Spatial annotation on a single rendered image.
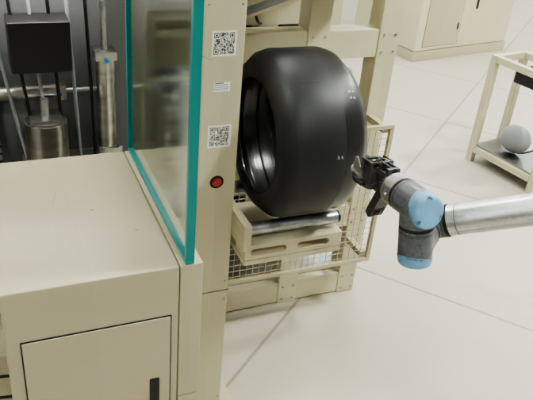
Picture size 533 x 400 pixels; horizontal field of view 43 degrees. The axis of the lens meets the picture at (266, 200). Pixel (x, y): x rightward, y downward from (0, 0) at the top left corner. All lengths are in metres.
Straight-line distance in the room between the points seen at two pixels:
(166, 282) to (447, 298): 2.41
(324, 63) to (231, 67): 0.31
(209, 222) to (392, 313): 1.47
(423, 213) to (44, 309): 0.90
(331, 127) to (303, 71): 0.19
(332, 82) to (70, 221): 0.93
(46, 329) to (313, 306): 2.12
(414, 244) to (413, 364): 1.50
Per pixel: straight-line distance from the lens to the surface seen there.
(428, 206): 1.69
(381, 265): 3.75
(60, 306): 1.38
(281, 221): 2.23
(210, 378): 2.66
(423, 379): 3.12
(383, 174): 1.82
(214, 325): 2.49
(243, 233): 2.15
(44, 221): 1.55
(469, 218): 1.83
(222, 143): 2.08
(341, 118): 2.03
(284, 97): 2.01
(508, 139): 5.03
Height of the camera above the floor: 2.08
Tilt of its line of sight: 30 degrees down
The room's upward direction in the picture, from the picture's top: 6 degrees clockwise
